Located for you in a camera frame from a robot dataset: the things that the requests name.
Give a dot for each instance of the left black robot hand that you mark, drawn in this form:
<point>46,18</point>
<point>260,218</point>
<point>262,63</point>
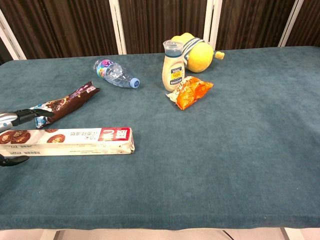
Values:
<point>23,116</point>

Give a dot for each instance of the long white cookie box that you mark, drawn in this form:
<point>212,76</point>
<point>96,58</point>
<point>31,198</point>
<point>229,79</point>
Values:
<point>67,141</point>

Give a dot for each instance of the brown chocolate snack wrapper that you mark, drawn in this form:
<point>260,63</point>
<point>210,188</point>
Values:
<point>66,103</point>

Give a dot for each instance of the clear plastic water bottle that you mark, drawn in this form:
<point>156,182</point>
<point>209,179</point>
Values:
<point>113,72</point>

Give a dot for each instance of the cream mayonnaise squeeze bottle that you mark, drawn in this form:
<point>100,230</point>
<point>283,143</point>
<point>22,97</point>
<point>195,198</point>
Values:
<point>173,71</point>

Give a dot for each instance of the orange snack bag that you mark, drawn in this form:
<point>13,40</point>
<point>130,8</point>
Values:
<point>191,92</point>

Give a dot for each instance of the teal table cloth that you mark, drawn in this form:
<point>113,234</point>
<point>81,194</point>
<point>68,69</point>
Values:
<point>200,150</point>

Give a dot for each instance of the yellow plush toy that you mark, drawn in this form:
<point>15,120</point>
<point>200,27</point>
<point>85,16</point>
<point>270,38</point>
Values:
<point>198,56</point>

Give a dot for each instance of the white folding screen frame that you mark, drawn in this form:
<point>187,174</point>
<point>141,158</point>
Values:
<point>117,26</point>

